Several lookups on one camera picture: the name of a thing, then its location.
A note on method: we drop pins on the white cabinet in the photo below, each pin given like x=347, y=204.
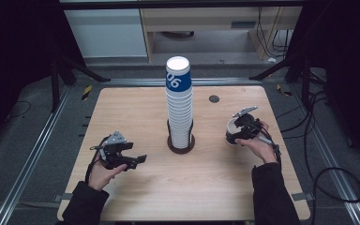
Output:
x=106, y=34

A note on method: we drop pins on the black metal stand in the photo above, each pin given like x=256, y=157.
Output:
x=304, y=81
x=55, y=87

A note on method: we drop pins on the yellow black floor tape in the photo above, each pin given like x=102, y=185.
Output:
x=282, y=90
x=86, y=92

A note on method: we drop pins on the dark chair base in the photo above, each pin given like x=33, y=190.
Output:
x=178, y=34

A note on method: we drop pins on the black cup holder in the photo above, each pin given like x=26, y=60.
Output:
x=181, y=150

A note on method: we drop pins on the person's right hand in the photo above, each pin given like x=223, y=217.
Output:
x=262, y=150

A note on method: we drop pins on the metal floor rail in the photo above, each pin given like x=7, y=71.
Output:
x=28, y=162
x=131, y=82
x=331, y=162

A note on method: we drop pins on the blue printed paper cup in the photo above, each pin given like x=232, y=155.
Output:
x=230, y=128

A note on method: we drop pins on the person's left hand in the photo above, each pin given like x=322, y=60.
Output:
x=100, y=176

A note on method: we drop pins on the light wooden desk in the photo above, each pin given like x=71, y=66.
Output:
x=200, y=18

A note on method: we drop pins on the stack of white paper cups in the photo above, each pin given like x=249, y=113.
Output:
x=178, y=109

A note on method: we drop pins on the grey table edge bracket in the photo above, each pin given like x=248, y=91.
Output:
x=59, y=198
x=303, y=197

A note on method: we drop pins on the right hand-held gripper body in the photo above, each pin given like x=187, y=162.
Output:
x=250, y=126

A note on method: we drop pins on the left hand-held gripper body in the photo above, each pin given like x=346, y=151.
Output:
x=114, y=153

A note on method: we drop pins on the black round table grommet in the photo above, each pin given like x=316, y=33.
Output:
x=214, y=99

